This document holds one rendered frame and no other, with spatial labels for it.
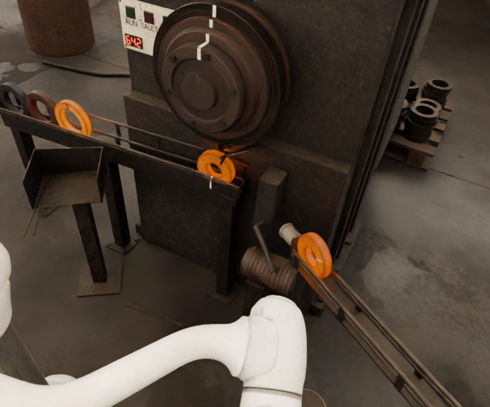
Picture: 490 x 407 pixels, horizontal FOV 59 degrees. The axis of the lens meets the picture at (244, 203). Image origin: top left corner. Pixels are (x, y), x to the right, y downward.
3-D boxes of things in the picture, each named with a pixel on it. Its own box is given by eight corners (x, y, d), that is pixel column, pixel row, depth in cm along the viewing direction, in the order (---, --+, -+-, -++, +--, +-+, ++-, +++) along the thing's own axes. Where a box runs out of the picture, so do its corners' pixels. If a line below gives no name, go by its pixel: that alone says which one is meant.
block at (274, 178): (264, 209, 178) (270, 162, 162) (282, 216, 176) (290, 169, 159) (253, 225, 171) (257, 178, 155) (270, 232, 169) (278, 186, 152)
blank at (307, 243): (309, 270, 152) (301, 274, 150) (301, 228, 149) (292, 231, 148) (337, 281, 138) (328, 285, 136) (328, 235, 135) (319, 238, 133)
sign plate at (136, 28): (127, 45, 167) (121, -4, 155) (184, 62, 160) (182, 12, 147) (123, 47, 166) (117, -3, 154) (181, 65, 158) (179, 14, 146)
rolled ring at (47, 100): (49, 98, 188) (55, 94, 190) (19, 88, 194) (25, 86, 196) (61, 134, 200) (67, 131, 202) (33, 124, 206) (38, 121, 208)
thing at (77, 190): (71, 264, 221) (34, 148, 172) (124, 261, 224) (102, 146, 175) (64, 298, 206) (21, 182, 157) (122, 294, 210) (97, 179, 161)
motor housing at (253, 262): (245, 313, 206) (254, 237, 170) (287, 333, 200) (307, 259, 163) (232, 334, 198) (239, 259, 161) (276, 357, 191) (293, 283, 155)
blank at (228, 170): (198, 144, 167) (194, 149, 164) (234, 153, 161) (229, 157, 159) (203, 178, 177) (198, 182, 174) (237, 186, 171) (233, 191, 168)
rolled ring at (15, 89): (18, 87, 194) (24, 85, 196) (-9, 81, 201) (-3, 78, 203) (33, 124, 206) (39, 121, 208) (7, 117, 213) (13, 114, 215)
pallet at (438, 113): (270, 117, 336) (277, 63, 306) (311, 77, 389) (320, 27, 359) (426, 172, 297) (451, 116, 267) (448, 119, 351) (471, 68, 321)
